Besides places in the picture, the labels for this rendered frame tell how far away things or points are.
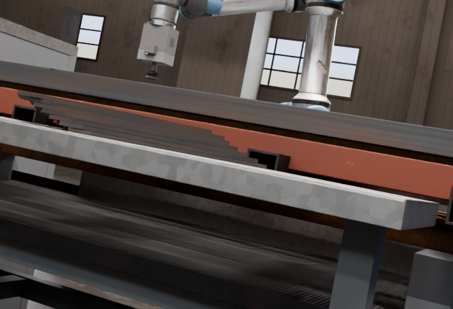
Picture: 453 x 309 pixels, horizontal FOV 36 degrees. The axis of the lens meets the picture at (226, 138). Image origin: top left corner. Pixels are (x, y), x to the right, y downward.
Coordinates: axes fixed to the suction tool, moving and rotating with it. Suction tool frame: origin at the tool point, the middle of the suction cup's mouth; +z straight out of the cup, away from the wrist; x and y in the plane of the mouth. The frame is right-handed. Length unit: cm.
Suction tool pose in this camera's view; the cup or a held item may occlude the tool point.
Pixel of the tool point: (151, 79)
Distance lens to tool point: 199.1
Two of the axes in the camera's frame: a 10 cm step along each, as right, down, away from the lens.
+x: 3.7, 1.0, 9.2
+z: -1.9, 9.8, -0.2
